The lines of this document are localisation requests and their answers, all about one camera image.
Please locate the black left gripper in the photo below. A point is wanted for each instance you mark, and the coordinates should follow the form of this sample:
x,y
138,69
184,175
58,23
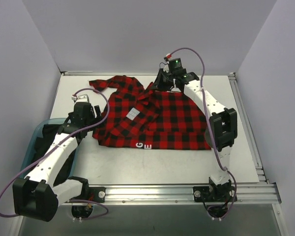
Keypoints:
x,y
94,116

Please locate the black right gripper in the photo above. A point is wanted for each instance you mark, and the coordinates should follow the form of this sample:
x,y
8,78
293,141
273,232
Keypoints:
x,y
161,80

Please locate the red black plaid shirt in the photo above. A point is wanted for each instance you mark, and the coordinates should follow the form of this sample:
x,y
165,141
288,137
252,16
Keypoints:
x,y
139,117

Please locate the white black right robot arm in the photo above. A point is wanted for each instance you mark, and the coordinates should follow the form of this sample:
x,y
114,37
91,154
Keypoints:
x,y
221,124

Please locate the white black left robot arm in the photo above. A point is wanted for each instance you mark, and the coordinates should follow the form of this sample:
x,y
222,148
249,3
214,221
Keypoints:
x,y
49,183

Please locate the black clothing in bin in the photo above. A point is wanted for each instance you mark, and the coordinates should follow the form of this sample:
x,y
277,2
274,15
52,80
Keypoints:
x,y
41,146

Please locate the teal plastic bin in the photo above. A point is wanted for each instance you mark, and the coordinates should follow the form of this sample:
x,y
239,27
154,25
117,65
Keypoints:
x,y
38,133

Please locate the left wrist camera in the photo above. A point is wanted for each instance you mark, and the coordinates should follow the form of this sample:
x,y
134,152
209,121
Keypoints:
x,y
80,98

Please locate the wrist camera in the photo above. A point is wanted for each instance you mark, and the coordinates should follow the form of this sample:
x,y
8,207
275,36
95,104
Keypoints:
x,y
80,98
173,66

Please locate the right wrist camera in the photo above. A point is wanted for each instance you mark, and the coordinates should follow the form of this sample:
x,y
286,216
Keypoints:
x,y
173,66

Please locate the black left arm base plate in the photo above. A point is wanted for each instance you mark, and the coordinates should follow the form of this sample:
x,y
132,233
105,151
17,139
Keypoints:
x,y
96,194

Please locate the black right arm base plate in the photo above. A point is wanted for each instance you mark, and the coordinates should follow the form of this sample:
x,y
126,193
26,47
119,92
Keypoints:
x,y
207,195

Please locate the aluminium front rail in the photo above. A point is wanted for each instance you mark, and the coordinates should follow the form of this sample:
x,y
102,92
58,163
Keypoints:
x,y
147,194

